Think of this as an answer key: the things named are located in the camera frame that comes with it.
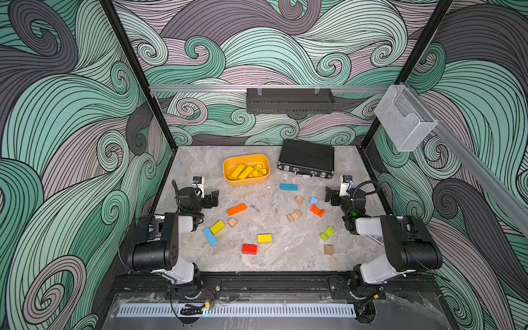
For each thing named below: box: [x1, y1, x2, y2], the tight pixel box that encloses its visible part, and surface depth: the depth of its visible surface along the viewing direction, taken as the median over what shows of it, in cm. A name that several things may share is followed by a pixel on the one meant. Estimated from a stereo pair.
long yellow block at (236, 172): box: [228, 163, 246, 180], surface depth 103 cm
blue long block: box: [202, 226, 218, 247], surface depth 87 cm
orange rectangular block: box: [226, 202, 247, 216], surface depth 97 cm
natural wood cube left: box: [227, 217, 238, 229], surface depth 91 cm
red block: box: [242, 243, 258, 256], surface depth 83 cm
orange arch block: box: [309, 203, 326, 218], surface depth 94 cm
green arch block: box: [320, 226, 336, 242], surface depth 87 cm
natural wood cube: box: [323, 244, 335, 256], surface depth 83 cm
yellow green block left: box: [210, 220, 227, 236], surface depth 89 cm
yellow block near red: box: [257, 233, 273, 245], surface depth 85 cm
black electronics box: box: [277, 139, 335, 179], surface depth 108 cm
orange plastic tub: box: [222, 154, 271, 187], surface depth 105 cm
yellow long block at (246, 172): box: [237, 166, 254, 180], surface depth 103 cm
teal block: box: [279, 183, 298, 192], surface depth 106 cm
